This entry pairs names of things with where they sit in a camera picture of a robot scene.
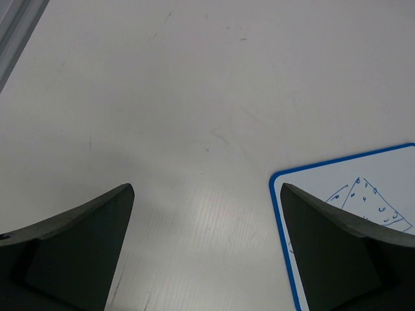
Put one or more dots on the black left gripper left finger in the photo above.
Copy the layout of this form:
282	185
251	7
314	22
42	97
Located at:
66	262

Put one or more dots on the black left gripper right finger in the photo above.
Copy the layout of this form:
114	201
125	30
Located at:
346	262

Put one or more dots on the aluminium frame left rail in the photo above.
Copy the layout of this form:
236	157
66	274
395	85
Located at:
18	21

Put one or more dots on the blue framed whiteboard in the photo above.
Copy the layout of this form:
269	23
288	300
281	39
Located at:
377	186

